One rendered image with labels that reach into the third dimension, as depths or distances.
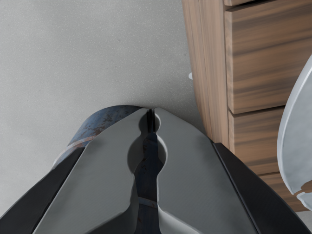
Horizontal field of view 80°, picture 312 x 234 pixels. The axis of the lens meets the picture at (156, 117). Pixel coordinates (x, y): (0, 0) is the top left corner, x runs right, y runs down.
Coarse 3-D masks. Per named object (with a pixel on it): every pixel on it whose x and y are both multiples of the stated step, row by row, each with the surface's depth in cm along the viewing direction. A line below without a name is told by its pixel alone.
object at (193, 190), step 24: (168, 120) 10; (168, 144) 8; (192, 144) 8; (168, 168) 7; (192, 168) 7; (216, 168) 7; (168, 192) 6; (192, 192) 6; (216, 192) 6; (168, 216) 6; (192, 216) 5; (216, 216) 5; (240, 216) 5
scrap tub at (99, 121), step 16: (96, 112) 59; (112, 112) 54; (128, 112) 54; (80, 128) 55; (96, 128) 48; (80, 144) 44; (144, 144) 43; (144, 160) 39; (160, 160) 41; (144, 176) 35; (144, 192) 32; (144, 208) 30; (144, 224) 28
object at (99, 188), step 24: (120, 120) 10; (144, 120) 11; (96, 144) 8; (120, 144) 8; (96, 168) 7; (120, 168) 7; (72, 192) 6; (96, 192) 6; (120, 192) 6; (48, 216) 6; (72, 216) 6; (96, 216) 6; (120, 216) 6
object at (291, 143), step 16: (304, 80) 11; (304, 96) 12; (288, 112) 13; (304, 112) 13; (288, 128) 14; (304, 128) 14; (288, 144) 15; (304, 144) 15; (288, 160) 16; (304, 160) 16; (288, 176) 17; (304, 176) 17; (304, 192) 18
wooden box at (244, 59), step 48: (192, 0) 29; (240, 0) 13; (288, 0) 13; (192, 48) 40; (240, 48) 15; (288, 48) 15; (240, 96) 17; (288, 96) 17; (240, 144) 20; (288, 192) 25
